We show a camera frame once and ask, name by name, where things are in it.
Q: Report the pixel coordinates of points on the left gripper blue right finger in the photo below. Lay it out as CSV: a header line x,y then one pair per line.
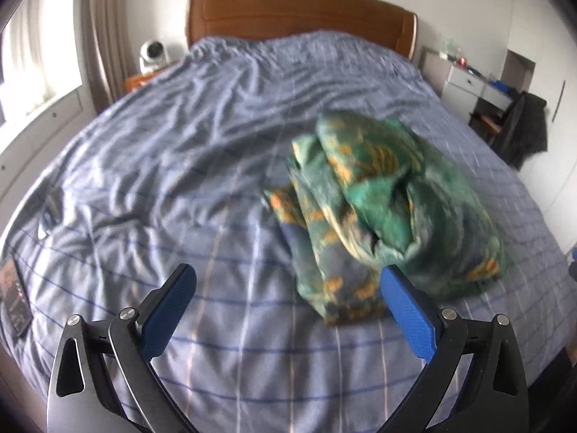
x,y
433,339

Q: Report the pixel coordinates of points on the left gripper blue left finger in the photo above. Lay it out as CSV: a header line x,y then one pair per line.
x,y
139,339

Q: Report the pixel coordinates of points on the green patterned silk jacket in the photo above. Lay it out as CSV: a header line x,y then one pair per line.
x,y
364,194

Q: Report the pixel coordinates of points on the black phone on bed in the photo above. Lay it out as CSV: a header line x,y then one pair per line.
x,y
14,297

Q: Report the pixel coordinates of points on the blue checked bed duvet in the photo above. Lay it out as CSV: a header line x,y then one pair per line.
x,y
175,173

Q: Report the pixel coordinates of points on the black coat on chair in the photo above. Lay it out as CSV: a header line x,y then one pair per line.
x,y
524,131

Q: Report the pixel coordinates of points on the white dresser desk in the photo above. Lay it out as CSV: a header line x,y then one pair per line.
x,y
461,92

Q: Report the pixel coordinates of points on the wooden nightstand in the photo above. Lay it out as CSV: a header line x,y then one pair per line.
x,y
135,82

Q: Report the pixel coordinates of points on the small white fan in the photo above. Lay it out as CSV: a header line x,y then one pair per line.
x,y
153,57

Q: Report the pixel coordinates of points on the white wardrobe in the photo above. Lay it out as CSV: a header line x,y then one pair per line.
x,y
538,34

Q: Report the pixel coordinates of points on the brown wooden headboard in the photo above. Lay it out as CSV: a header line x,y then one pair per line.
x,y
379,22

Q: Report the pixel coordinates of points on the beige curtain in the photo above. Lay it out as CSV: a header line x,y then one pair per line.
x,y
106,50

